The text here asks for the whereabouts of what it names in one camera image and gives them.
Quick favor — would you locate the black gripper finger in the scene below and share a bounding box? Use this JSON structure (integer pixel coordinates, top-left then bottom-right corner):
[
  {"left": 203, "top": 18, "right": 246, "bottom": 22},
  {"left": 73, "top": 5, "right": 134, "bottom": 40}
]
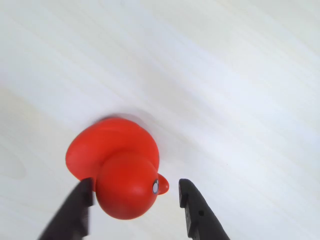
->
[
  {"left": 178, "top": 178, "right": 232, "bottom": 240},
  {"left": 37, "top": 177, "right": 96, "bottom": 240}
]

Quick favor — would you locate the red rubber duck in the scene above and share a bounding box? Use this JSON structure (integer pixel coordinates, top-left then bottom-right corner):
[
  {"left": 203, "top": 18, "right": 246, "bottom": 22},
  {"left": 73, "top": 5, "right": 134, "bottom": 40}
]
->
[{"left": 65, "top": 117, "right": 170, "bottom": 221}]

